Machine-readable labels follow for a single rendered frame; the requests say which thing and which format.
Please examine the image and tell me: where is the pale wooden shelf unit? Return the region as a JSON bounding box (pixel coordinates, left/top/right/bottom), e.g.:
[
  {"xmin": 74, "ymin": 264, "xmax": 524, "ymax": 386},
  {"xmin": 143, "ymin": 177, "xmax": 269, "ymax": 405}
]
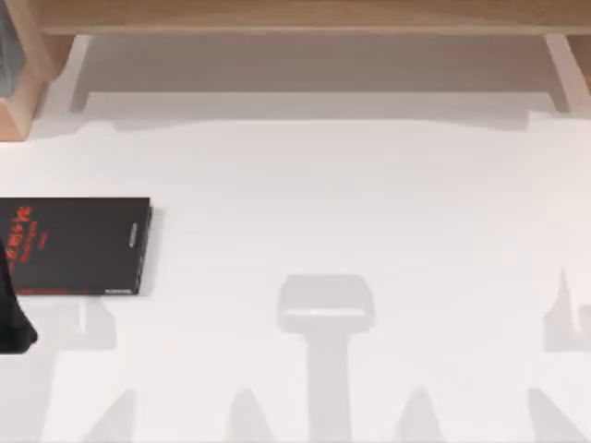
[{"xmin": 39, "ymin": 0, "xmax": 591, "ymax": 114}]

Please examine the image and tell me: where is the black book with red lettering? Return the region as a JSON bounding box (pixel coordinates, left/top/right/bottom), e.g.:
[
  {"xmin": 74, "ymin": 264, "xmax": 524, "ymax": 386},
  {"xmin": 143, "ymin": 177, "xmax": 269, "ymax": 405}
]
[{"xmin": 0, "ymin": 197, "xmax": 153, "ymax": 296}]

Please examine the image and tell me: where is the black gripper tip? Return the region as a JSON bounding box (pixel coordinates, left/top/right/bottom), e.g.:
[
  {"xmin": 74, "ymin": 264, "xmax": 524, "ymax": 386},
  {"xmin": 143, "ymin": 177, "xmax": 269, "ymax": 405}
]
[{"xmin": 0, "ymin": 235, "xmax": 39, "ymax": 355}]

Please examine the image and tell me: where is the wooden cabinet with grey inside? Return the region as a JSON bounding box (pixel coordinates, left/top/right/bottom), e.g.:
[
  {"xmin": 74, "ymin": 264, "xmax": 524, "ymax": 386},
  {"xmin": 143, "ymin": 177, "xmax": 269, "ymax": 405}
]
[{"xmin": 0, "ymin": 0, "xmax": 75, "ymax": 142}]

